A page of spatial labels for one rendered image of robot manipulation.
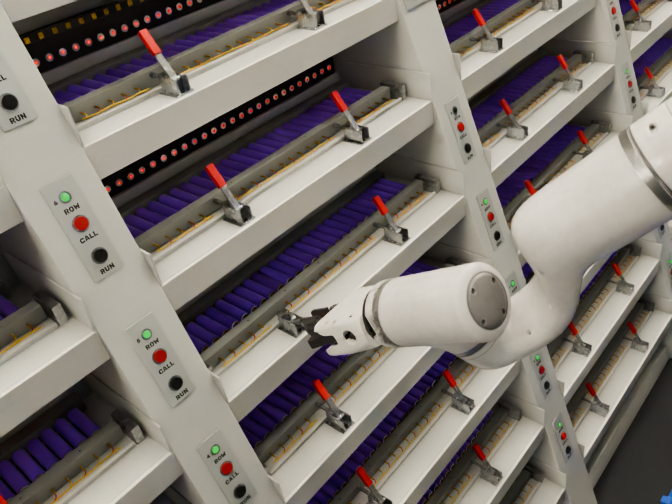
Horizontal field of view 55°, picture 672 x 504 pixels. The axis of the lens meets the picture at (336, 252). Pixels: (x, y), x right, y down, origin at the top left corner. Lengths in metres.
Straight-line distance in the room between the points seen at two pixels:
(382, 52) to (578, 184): 0.67
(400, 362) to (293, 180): 0.39
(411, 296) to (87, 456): 0.47
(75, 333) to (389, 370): 0.56
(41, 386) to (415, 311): 0.43
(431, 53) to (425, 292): 0.61
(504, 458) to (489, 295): 0.83
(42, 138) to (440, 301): 0.47
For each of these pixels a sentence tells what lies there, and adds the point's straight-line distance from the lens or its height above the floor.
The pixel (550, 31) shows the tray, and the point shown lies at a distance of 1.57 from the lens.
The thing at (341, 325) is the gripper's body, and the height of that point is 1.00.
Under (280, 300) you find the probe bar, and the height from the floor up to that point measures 0.97.
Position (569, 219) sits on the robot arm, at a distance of 0.62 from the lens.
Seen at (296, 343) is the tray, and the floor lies 0.93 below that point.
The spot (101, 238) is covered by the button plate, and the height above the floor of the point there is 1.21.
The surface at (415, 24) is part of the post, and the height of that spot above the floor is 1.25.
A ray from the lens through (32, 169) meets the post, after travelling 0.78.
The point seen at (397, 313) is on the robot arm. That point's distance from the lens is 0.72.
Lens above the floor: 1.37
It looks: 21 degrees down
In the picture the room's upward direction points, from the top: 24 degrees counter-clockwise
